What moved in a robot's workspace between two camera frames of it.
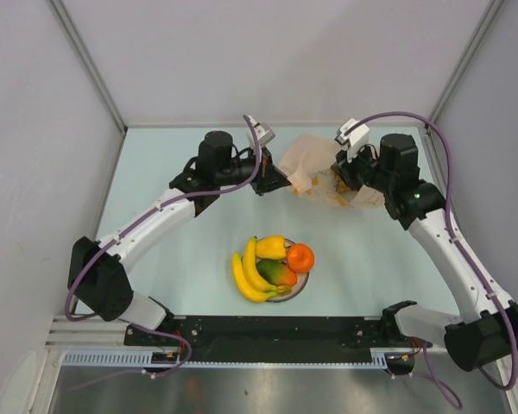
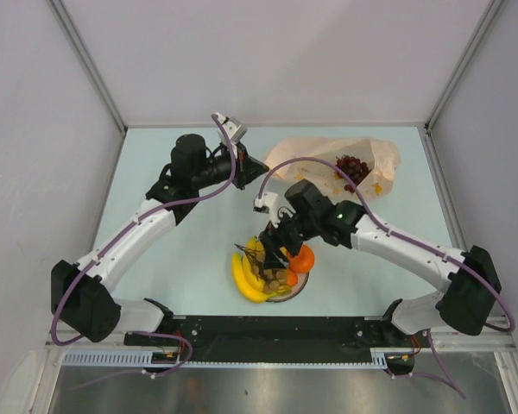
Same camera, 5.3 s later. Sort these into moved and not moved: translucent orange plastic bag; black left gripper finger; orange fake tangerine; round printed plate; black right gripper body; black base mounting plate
Moved: black left gripper finger; black right gripper body
Not moved: round printed plate; orange fake tangerine; black base mounting plate; translucent orange plastic bag
